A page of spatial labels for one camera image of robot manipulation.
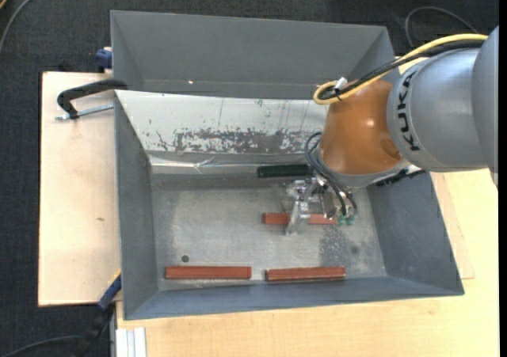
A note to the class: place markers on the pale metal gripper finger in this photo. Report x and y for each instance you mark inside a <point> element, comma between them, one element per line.
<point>298,217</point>
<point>293,194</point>

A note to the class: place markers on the red-brown flat block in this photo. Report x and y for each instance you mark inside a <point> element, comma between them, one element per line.
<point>208,272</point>
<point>274,218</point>
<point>305,274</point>

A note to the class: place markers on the dark green flat block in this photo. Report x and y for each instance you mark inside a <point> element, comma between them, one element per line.
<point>282,171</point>

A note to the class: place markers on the grey metal bin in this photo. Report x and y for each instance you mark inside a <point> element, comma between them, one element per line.
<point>222,229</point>

